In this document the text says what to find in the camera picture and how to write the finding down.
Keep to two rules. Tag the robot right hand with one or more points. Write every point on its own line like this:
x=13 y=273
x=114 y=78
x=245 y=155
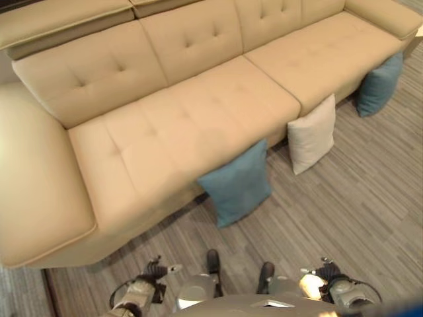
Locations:
x=322 y=275

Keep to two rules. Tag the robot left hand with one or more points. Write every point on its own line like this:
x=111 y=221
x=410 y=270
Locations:
x=158 y=269

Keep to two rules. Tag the robot left silver arm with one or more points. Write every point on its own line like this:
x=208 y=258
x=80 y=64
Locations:
x=133 y=295

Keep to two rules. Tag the robot right silver arm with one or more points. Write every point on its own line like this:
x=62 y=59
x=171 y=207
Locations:
x=347 y=295

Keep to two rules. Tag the beige leather sofa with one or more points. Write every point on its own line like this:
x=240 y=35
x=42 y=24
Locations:
x=185 y=119

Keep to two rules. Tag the robot right leg and foot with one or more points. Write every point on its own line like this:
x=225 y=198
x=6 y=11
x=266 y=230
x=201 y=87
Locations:
x=269 y=280

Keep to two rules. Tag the robot silver torso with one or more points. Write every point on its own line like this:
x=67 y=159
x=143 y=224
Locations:
x=261 y=305

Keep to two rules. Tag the teal square cushion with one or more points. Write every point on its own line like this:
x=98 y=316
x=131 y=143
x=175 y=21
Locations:
x=236 y=186
x=380 y=86

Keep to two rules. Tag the cream white square cushion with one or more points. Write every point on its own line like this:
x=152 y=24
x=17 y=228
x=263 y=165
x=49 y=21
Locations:
x=312 y=135

